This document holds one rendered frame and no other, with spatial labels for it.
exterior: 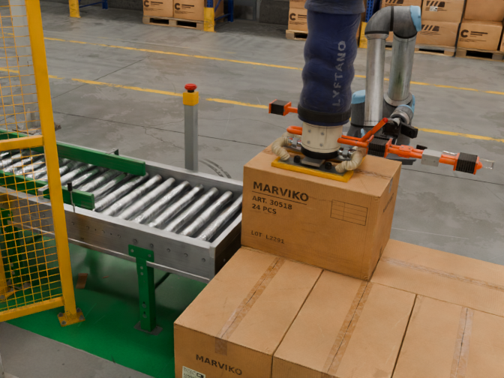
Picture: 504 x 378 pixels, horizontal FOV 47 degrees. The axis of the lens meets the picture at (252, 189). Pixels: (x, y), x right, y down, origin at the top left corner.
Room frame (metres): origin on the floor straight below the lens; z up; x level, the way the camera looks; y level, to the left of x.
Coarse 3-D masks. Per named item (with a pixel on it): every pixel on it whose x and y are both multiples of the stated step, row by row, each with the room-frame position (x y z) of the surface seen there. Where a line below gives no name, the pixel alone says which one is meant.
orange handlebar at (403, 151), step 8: (296, 112) 2.66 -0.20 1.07; (288, 128) 2.39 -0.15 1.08; (296, 128) 2.41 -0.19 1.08; (344, 136) 2.32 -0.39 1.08; (352, 144) 2.26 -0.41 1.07; (360, 144) 2.25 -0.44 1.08; (392, 152) 2.19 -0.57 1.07; (400, 152) 2.18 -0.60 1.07; (408, 152) 2.17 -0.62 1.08; (416, 152) 2.19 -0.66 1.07; (440, 160) 2.12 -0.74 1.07; (448, 160) 2.11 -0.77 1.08; (480, 168) 2.07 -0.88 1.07
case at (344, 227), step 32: (256, 160) 2.34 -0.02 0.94; (384, 160) 2.40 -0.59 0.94; (256, 192) 2.25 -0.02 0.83; (288, 192) 2.19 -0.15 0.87; (320, 192) 2.13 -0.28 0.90; (352, 192) 2.08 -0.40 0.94; (384, 192) 2.10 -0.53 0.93; (256, 224) 2.25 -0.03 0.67; (288, 224) 2.19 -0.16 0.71; (320, 224) 2.13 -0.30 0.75; (352, 224) 2.07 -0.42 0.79; (384, 224) 2.21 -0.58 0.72; (288, 256) 2.18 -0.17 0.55; (320, 256) 2.12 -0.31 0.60; (352, 256) 2.07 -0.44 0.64
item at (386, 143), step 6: (372, 138) 2.27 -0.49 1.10; (378, 138) 2.29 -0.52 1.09; (384, 138) 2.28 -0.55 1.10; (390, 138) 2.27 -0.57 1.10; (372, 144) 2.21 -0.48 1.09; (378, 144) 2.20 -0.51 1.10; (384, 144) 2.23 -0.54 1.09; (366, 150) 2.23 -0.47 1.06; (372, 150) 2.22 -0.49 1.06; (378, 150) 2.21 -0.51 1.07; (384, 150) 2.20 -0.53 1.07; (384, 156) 2.20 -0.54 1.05
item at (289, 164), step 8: (280, 160) 2.29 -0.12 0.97; (288, 160) 2.30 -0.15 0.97; (296, 160) 2.28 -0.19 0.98; (288, 168) 2.25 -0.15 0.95; (296, 168) 2.24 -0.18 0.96; (304, 168) 2.23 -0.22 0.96; (312, 168) 2.23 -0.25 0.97; (320, 168) 2.23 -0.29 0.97; (328, 168) 2.22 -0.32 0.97; (320, 176) 2.19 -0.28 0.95; (328, 176) 2.18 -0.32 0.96; (336, 176) 2.17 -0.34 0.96; (344, 176) 2.17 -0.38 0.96
